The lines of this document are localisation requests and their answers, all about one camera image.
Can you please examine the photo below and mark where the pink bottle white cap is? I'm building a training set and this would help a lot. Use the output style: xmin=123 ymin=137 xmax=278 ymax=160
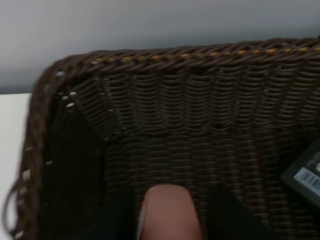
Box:
xmin=136 ymin=184 xmax=203 ymax=240

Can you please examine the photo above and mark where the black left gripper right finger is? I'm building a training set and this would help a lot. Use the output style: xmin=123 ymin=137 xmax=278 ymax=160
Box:
xmin=205 ymin=183 xmax=278 ymax=240

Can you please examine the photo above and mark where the dark brown wicker basket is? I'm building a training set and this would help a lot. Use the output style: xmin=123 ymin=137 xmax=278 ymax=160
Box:
xmin=2 ymin=38 xmax=320 ymax=240

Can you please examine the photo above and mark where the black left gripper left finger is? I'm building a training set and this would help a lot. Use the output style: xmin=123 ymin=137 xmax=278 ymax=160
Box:
xmin=39 ymin=184 xmax=136 ymax=240

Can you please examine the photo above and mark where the dark grey pump bottle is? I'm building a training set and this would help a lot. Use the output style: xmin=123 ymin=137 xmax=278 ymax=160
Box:
xmin=281 ymin=138 xmax=320 ymax=210

